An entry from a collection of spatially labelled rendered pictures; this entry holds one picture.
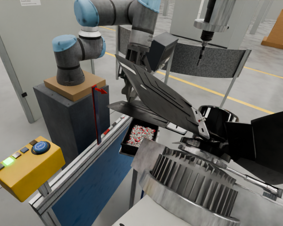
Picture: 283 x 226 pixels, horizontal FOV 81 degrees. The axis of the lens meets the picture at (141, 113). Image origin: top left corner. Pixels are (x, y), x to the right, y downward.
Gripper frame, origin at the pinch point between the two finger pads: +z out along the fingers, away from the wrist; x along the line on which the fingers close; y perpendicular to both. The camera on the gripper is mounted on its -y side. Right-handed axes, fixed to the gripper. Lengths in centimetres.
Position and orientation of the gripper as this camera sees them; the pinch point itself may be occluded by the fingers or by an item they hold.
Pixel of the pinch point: (130, 99)
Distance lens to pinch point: 66.6
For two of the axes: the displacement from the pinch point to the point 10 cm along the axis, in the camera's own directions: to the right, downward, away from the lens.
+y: -4.3, 2.5, -8.7
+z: -2.2, 9.0, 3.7
